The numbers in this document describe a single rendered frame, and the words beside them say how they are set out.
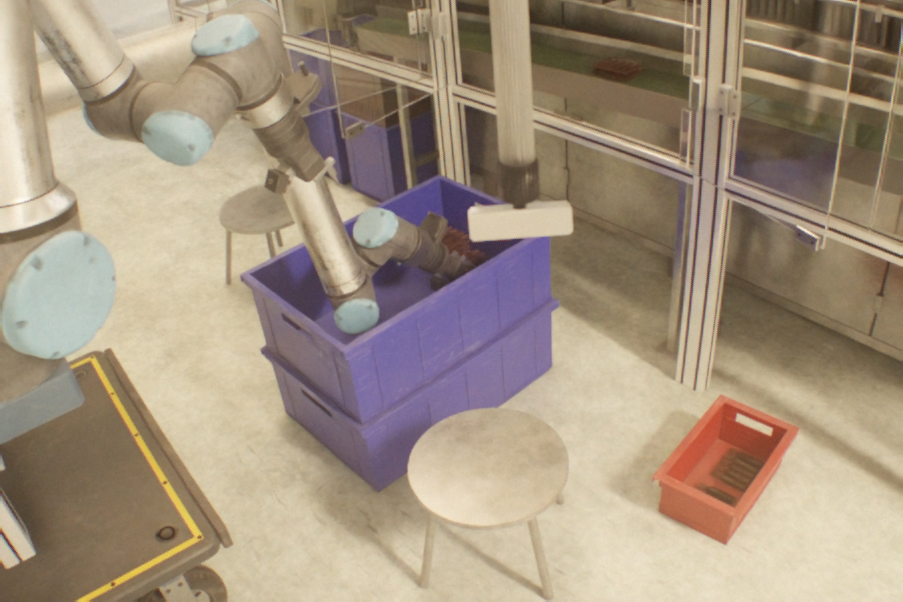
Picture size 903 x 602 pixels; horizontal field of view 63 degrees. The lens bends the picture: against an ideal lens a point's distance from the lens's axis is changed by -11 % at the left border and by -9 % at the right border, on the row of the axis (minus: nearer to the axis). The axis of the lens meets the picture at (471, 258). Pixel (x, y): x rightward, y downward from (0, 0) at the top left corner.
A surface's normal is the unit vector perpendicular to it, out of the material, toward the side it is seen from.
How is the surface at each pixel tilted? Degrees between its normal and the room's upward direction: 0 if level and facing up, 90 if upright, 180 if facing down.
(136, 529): 0
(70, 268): 95
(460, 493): 0
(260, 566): 0
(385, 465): 90
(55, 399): 90
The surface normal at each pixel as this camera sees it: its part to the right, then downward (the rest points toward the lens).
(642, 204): -0.73, 0.42
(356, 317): 0.24, 0.58
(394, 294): -0.07, -0.84
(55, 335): 0.88, 0.27
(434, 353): 0.69, 0.35
